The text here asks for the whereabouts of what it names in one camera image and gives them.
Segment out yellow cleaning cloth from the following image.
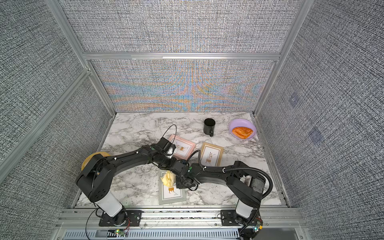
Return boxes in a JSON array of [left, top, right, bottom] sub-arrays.
[[161, 171, 176, 188]]

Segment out grey-green picture frame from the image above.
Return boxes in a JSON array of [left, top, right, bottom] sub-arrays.
[[159, 170, 186, 205]]

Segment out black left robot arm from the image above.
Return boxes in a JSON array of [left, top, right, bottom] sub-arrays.
[[76, 138, 176, 218]]

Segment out black mug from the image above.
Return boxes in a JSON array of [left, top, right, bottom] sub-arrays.
[[203, 118, 216, 137]]

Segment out orange pastry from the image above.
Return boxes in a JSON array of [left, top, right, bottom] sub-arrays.
[[232, 127, 254, 139]]

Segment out yellow bamboo steamer basket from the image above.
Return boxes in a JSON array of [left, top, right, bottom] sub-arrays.
[[81, 152, 110, 170]]

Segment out purple bowl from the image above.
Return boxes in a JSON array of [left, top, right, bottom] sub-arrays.
[[229, 119, 257, 140]]

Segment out pink picture frame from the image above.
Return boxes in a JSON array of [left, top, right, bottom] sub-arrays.
[[169, 134, 196, 160]]

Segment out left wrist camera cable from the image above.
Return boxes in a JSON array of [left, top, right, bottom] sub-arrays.
[[161, 123, 178, 142]]

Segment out tan wooden picture frame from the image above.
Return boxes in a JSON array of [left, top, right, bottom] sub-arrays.
[[200, 143, 224, 167]]

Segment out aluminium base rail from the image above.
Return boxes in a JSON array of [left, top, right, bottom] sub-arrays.
[[51, 206, 311, 240]]

